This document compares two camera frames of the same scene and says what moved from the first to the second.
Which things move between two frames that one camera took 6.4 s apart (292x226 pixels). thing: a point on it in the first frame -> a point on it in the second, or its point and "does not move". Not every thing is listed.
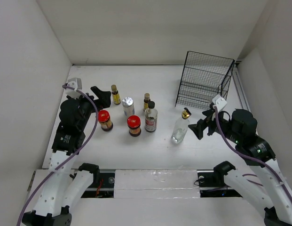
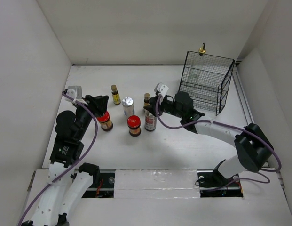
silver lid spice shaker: x=127 y=103 does not move
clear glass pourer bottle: x=182 y=127 -> x=197 y=73
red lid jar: x=103 y=117 does not move
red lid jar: x=133 y=122 does not move
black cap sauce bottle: x=151 y=117 does not move
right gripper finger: x=198 y=128 -> x=152 y=109
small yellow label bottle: x=116 y=98 does not move
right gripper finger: x=209 y=113 -> x=153 y=100
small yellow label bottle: x=146 y=100 does not move
